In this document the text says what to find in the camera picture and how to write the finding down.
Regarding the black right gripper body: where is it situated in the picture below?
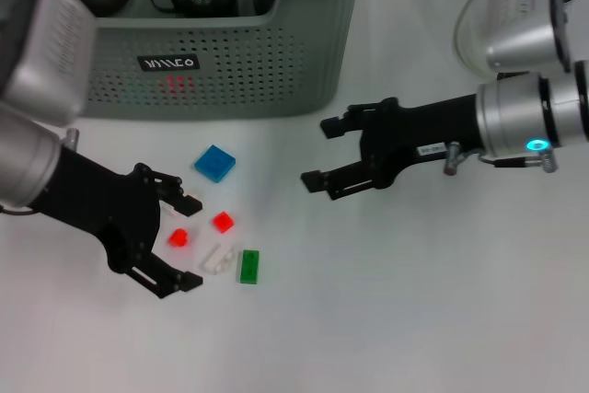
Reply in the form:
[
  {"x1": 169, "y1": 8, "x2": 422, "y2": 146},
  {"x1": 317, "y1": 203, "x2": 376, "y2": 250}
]
[{"x1": 361, "y1": 94, "x2": 483, "y2": 191}]

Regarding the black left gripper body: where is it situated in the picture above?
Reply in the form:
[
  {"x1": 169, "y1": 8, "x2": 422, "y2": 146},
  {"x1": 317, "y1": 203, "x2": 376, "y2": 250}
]
[{"x1": 31, "y1": 146, "x2": 163, "y2": 274}]

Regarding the right gripper silver elbow plug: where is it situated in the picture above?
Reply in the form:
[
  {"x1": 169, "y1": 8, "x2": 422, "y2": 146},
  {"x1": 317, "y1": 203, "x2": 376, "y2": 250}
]
[{"x1": 444, "y1": 140, "x2": 498, "y2": 177}]

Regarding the grey perforated storage bin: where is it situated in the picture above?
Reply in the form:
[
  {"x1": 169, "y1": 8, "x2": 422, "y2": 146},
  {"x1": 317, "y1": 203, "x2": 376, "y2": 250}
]
[{"x1": 0, "y1": 0, "x2": 369, "y2": 121}]

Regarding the white building brick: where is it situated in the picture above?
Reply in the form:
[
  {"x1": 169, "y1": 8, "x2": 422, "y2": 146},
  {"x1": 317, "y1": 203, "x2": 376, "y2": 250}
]
[
  {"x1": 160, "y1": 187, "x2": 204, "y2": 218},
  {"x1": 198, "y1": 242, "x2": 243, "y2": 275}
]

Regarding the small red building brick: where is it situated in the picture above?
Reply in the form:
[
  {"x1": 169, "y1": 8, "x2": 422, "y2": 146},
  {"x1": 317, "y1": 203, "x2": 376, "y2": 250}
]
[
  {"x1": 167, "y1": 227, "x2": 191, "y2": 249},
  {"x1": 212, "y1": 211, "x2": 236, "y2": 234}
]

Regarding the blue square building brick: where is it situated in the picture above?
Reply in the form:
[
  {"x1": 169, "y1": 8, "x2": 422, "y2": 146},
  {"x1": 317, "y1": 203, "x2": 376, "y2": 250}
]
[{"x1": 192, "y1": 144, "x2": 238, "y2": 186}]

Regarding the flat green building brick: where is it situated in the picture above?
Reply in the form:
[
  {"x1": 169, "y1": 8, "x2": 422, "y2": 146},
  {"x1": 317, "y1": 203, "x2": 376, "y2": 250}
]
[{"x1": 237, "y1": 249, "x2": 261, "y2": 284}]

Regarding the glass teapot with black handle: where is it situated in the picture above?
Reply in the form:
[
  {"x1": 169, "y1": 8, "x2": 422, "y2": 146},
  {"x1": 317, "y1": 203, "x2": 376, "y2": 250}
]
[{"x1": 453, "y1": 0, "x2": 583, "y2": 76}]

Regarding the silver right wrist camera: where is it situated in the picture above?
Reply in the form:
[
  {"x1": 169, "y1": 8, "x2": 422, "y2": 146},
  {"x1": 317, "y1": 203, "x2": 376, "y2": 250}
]
[{"x1": 482, "y1": 0, "x2": 574, "y2": 75}]

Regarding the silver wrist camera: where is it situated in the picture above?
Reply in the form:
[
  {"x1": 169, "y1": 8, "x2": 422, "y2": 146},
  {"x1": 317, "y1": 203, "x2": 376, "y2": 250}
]
[
  {"x1": 0, "y1": 0, "x2": 98, "y2": 127},
  {"x1": 482, "y1": 0, "x2": 574, "y2": 75}
]

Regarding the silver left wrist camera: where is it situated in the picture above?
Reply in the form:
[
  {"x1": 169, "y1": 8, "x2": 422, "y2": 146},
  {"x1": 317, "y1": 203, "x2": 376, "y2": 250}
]
[{"x1": 0, "y1": 0, "x2": 98, "y2": 127}]

